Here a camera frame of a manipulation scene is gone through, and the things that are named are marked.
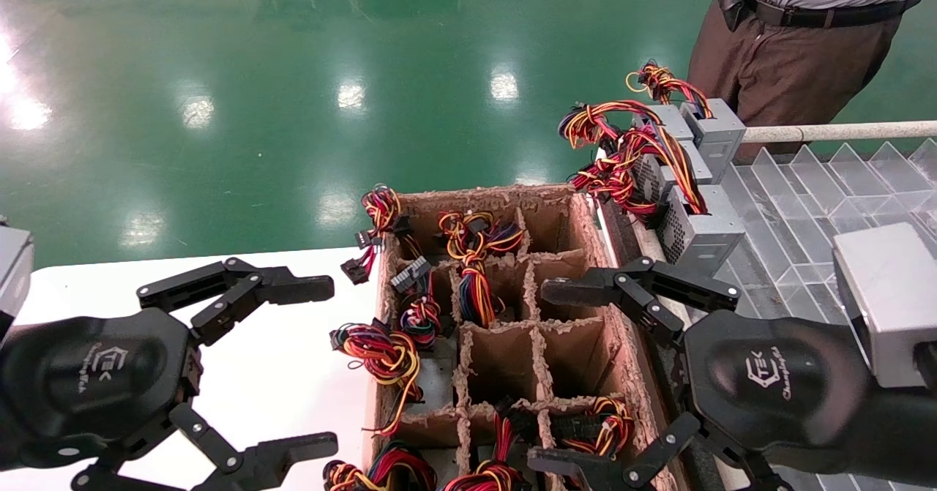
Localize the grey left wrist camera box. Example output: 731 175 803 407
0 219 35 345

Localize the wire bundle cell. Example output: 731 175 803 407
438 209 526 329
549 396 636 471

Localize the wire bundle top-left corner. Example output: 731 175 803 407
340 184 412 285

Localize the wire bundle box left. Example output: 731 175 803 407
329 319 458 437

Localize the clear plastic divider tray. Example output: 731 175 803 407
684 138 937 491

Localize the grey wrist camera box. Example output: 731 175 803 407
0 219 35 345
833 220 937 389

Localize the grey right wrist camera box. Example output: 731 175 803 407
833 220 937 389

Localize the grey power supply with cables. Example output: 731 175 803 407
390 255 445 351
322 440 440 491
558 100 695 148
443 396 539 491
586 124 746 278
570 143 714 221
624 59 747 184

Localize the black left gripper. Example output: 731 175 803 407
0 257 336 471

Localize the wire bundle bottom right cell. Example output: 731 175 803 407
549 396 636 471

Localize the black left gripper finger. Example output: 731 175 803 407
71 402 340 491

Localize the brown cardboard divider box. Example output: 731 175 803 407
364 184 682 491

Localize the white round rail tube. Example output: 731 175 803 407
630 217 689 315
742 120 937 145

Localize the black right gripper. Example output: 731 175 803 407
527 255 883 491

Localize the black leather belt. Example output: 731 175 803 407
739 0 925 29

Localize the wire bundle centre cell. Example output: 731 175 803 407
438 209 526 329

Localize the person in brown trousers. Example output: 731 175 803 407
687 0 937 164

